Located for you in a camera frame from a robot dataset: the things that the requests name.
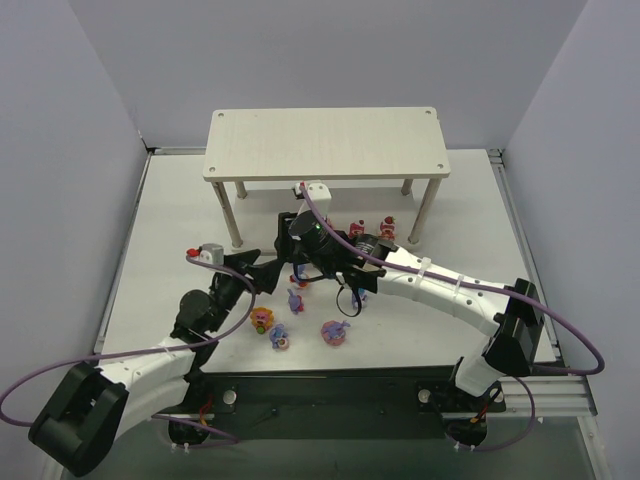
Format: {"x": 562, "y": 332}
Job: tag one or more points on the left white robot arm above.
{"x": 94, "y": 405}

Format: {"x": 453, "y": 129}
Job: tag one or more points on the wooden two-tier shelf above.
{"x": 295, "y": 144}

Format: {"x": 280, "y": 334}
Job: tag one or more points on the orange lion toy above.
{"x": 262, "y": 319}

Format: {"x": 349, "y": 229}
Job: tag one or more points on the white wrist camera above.
{"x": 207, "y": 254}
{"x": 318, "y": 192}

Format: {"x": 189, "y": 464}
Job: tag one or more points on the red white bear toy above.
{"x": 356, "y": 228}

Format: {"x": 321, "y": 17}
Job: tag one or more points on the red white strawberry toy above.
{"x": 387, "y": 228}

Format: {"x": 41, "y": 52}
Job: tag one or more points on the purple bunny blue ears toy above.
{"x": 359, "y": 299}

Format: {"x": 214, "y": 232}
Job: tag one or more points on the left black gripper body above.
{"x": 240, "y": 270}

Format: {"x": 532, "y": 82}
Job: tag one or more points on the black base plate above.
{"x": 398, "y": 403}

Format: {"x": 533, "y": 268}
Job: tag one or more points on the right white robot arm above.
{"x": 509, "y": 317}

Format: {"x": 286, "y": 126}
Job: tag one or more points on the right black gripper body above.
{"x": 285, "y": 232}

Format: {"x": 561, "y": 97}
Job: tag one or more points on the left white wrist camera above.
{"x": 207, "y": 254}

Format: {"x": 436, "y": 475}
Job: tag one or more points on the purple bunny on red base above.
{"x": 299, "y": 279}

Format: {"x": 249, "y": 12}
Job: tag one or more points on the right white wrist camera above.
{"x": 318, "y": 192}

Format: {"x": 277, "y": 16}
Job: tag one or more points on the purple bunny toy standing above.
{"x": 295, "y": 302}

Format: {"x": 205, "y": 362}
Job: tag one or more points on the purple bunny with ball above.
{"x": 279, "y": 337}

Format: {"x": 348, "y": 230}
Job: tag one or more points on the aluminium frame rail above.
{"x": 537, "y": 395}

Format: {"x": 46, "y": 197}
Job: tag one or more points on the purple bunny pink cake toy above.
{"x": 334, "y": 333}

